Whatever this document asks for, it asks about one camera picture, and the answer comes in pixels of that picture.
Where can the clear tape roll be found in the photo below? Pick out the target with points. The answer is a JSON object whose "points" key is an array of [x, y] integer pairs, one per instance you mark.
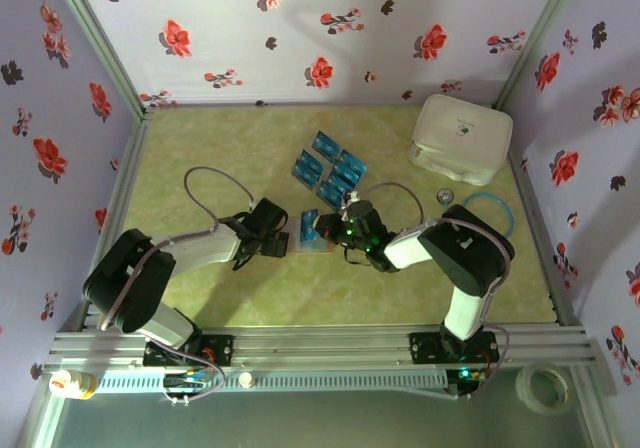
{"points": [[521, 385]]}

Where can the blue tube stethoscope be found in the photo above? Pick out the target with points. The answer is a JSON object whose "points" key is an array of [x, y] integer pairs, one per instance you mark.
{"points": [[445, 196]]}

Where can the aluminium side rail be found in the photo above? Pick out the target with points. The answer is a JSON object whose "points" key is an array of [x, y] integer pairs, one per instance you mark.
{"points": [[531, 193], [134, 153]]}

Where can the white zip pouch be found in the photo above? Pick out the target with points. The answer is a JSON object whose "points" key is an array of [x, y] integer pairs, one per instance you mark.
{"points": [[460, 128]]}

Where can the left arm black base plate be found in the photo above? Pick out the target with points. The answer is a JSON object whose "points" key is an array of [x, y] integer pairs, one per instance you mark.
{"points": [[220, 348]]}

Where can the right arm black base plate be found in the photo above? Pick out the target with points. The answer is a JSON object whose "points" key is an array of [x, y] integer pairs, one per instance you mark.
{"points": [[425, 348]]}

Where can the tan leather card holder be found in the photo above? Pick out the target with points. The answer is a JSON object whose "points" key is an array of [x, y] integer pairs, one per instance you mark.
{"points": [[306, 245]]}

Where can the blue VIP card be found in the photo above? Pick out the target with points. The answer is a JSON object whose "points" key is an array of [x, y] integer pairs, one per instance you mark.
{"points": [[312, 164], [344, 172], [326, 144], [304, 174], [331, 191], [352, 160], [310, 220]]}

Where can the aluminium mounting rail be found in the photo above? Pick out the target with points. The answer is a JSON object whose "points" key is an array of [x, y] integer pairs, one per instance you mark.
{"points": [[325, 348]]}

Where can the white bottle yellow cap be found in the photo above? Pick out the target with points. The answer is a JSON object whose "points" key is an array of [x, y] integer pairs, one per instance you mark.
{"points": [[70, 384]]}

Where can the small white knob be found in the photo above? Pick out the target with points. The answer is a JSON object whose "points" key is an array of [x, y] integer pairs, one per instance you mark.
{"points": [[245, 379]]}

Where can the aluminium frame leg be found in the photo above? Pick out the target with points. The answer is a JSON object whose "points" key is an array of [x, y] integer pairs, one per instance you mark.
{"points": [[595, 418], [37, 423]]}

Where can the aluminium corner post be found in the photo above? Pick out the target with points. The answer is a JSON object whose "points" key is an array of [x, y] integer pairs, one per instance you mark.
{"points": [[535, 33], [100, 43]]}

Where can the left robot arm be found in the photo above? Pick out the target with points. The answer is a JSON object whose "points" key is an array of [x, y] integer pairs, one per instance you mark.
{"points": [[130, 278]]}

